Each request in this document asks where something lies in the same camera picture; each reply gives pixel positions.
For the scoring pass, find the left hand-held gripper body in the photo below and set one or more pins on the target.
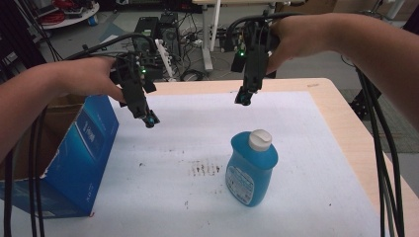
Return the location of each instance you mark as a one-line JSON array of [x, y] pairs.
[[133, 89]]

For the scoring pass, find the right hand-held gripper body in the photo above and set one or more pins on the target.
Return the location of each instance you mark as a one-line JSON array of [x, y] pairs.
[[255, 59]]

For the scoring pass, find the blue detergent bottle white cap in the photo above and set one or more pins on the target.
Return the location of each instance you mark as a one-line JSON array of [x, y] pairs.
[[250, 168]]

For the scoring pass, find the blue cardboard box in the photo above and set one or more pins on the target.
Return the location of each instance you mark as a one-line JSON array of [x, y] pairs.
[[82, 154]]

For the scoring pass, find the person's left hand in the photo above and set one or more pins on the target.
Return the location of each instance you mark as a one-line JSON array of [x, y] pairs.
[[85, 75]]

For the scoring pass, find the person's right hand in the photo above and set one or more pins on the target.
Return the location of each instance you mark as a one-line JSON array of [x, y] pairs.
[[303, 36]]

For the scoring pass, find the white foam mat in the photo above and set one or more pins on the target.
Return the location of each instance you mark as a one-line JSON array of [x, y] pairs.
[[184, 148]]

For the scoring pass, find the white power strip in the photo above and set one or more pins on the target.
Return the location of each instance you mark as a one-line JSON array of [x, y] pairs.
[[165, 61]]

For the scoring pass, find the white desk leg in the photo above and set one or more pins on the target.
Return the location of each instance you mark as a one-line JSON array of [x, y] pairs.
[[209, 36]]

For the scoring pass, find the black computer tower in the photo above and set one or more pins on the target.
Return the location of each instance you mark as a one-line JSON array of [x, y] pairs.
[[158, 39]]

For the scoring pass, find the round white table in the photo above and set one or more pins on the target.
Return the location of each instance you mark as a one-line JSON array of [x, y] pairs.
[[74, 15]]

